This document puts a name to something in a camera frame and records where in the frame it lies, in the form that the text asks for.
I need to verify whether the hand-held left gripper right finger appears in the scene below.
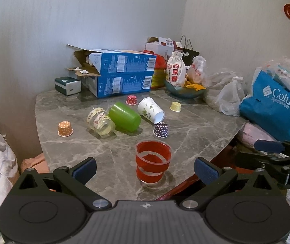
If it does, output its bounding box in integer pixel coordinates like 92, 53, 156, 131
181, 157, 281, 211

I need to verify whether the blue shopping bag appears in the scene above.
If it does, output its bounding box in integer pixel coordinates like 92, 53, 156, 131
239, 67, 290, 143

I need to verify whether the black paper bag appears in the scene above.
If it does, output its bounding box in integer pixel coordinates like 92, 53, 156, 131
179, 35, 200, 68

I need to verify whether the dark purple dotted paper cup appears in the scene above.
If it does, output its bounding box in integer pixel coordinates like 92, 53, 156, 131
153, 122, 169, 138

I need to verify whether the green and white box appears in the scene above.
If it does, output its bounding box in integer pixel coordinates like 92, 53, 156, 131
54, 77, 82, 96

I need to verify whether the orange dotted small paper cup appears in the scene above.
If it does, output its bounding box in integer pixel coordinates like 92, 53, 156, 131
58, 121, 74, 138

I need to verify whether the red and yellow box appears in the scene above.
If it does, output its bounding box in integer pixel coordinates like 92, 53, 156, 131
150, 56, 168, 89

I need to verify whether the red striped clear cup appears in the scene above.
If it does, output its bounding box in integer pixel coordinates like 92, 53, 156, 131
135, 140, 173, 185

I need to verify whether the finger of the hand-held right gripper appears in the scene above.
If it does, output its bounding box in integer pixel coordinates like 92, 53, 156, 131
233, 151, 290, 171
254, 139, 290, 158

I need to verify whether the white drawstring cloth pouch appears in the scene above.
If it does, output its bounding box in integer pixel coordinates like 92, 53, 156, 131
166, 51, 188, 87

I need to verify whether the white plastic bag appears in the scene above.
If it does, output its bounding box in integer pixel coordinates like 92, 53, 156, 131
203, 69, 248, 117

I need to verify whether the clear plastic bag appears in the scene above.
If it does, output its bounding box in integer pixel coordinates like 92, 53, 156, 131
258, 57, 290, 99

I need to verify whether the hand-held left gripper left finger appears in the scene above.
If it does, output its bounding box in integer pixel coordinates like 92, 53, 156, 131
9, 157, 111, 212

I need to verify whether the white and red cardboard box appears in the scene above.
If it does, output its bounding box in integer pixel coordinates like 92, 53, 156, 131
145, 37, 183, 59

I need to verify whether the dark teal bowl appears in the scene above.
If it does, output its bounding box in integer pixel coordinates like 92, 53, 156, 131
164, 80, 208, 99

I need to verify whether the clear cup with patterned bands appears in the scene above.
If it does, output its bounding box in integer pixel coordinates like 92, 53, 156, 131
86, 107, 116, 136

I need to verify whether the pink packet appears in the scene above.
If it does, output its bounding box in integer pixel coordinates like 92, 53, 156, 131
235, 122, 278, 155

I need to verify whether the blue carton with open flaps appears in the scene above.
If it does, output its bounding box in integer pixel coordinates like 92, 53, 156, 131
67, 44, 158, 77

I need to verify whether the white floral paper cup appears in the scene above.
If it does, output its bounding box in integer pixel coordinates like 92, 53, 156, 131
137, 97, 166, 123

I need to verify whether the clear snack bag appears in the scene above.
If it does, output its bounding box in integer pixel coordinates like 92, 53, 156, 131
186, 55, 208, 85

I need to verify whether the green plastic cup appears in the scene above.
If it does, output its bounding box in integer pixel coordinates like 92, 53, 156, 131
108, 102, 142, 133

